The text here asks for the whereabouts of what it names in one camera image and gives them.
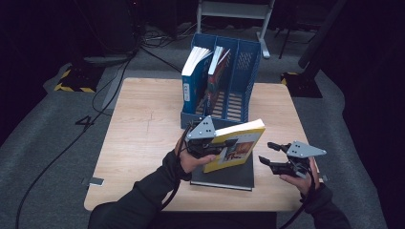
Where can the yellow book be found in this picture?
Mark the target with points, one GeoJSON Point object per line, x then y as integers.
{"type": "Point", "coordinates": [216, 162]}

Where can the person's left hand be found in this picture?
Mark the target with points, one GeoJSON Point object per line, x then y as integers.
{"type": "Point", "coordinates": [191, 163]}

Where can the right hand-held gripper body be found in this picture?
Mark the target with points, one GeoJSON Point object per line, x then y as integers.
{"type": "Point", "coordinates": [302, 151]}

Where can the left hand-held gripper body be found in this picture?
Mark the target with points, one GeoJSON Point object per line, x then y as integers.
{"type": "Point", "coordinates": [202, 132]}

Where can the blue illustrated book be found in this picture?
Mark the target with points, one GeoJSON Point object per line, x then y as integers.
{"type": "Point", "coordinates": [196, 86]}

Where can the dark slanted pole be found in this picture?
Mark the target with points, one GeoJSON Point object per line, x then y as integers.
{"type": "Point", "coordinates": [321, 31]}

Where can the black book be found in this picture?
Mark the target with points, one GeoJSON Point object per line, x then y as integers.
{"type": "Point", "coordinates": [229, 178]}

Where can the person's right hand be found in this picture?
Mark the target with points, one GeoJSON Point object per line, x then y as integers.
{"type": "Point", "coordinates": [304, 184]}

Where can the grey floor tape piece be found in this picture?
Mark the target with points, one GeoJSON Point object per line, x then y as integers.
{"type": "Point", "coordinates": [324, 178]}
{"type": "Point", "coordinates": [95, 181]}

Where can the blue plastic file rack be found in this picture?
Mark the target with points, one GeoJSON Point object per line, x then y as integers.
{"type": "Point", "coordinates": [229, 39]}

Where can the red illustrated book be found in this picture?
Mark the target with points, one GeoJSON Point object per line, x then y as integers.
{"type": "Point", "coordinates": [215, 82]}

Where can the dark equipment case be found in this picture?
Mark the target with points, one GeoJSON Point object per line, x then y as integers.
{"type": "Point", "coordinates": [111, 25]}

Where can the white metal stand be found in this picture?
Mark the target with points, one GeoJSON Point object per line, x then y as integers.
{"type": "Point", "coordinates": [235, 9]}

